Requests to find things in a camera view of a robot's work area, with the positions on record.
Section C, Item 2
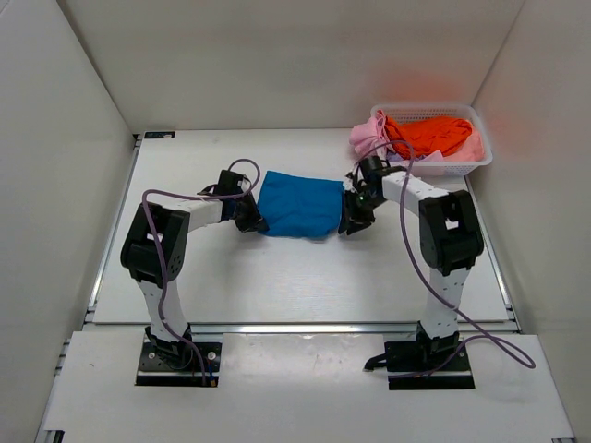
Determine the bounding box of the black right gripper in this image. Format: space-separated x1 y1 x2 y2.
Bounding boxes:
339 189 386 235

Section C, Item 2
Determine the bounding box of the blue t shirt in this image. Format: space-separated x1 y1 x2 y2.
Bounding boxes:
258 171 344 239

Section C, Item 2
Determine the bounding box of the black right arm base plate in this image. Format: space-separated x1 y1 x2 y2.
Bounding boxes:
364 331 476 390

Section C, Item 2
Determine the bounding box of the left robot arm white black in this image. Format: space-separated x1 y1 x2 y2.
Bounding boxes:
120 169 268 371

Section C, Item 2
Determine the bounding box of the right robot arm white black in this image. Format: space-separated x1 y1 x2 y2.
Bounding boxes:
338 156 484 370

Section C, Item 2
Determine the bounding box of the lavender t shirt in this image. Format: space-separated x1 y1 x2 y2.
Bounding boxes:
386 152 414 167

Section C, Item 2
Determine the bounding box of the light pink t shirt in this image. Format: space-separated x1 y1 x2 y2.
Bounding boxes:
419 132 486 162

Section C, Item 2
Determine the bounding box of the black label sticker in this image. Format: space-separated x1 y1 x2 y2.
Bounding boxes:
143 131 175 139

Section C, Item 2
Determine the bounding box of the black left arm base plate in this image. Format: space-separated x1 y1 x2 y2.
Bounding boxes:
135 329 223 389

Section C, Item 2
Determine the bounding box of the white plastic laundry basket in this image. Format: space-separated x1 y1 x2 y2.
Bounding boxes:
370 102 493 176

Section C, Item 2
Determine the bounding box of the orange t shirt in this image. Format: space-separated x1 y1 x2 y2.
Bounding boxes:
384 115 473 160

